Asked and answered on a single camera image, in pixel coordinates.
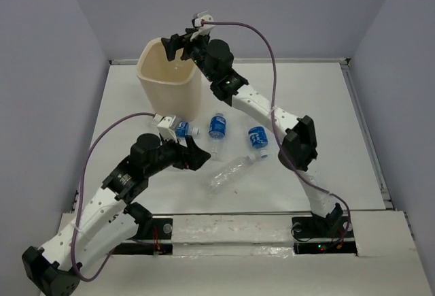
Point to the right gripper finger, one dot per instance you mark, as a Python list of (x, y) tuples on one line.
[(172, 44), (191, 34)]

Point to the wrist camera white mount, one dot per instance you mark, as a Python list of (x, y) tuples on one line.
[(166, 127), (203, 23)]

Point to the aluminium table edge frame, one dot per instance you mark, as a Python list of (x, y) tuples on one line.
[(345, 165)]

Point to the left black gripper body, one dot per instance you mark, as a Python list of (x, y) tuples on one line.
[(170, 156)]

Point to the cream plastic bin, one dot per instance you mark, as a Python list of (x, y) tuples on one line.
[(172, 87)]

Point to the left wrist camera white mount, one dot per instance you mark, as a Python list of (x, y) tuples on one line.
[(166, 127)]

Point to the blue label bottle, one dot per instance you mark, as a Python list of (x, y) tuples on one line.
[(183, 128), (259, 141), (217, 135)]

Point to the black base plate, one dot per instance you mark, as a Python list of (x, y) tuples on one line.
[(151, 239), (309, 239)]

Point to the clear bottle without label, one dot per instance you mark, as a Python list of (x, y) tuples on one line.
[(230, 173)]

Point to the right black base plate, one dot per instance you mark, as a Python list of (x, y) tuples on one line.
[(309, 239)]

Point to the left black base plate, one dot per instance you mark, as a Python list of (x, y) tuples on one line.
[(151, 239)]

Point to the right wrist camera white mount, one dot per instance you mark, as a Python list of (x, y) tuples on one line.
[(203, 23)]

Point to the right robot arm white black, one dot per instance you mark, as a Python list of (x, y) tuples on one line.
[(295, 136)]

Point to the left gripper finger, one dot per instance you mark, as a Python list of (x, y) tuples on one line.
[(194, 156), (178, 141)]

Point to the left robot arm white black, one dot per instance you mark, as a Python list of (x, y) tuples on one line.
[(110, 217)]

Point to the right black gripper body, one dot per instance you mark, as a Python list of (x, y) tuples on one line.
[(196, 48)]

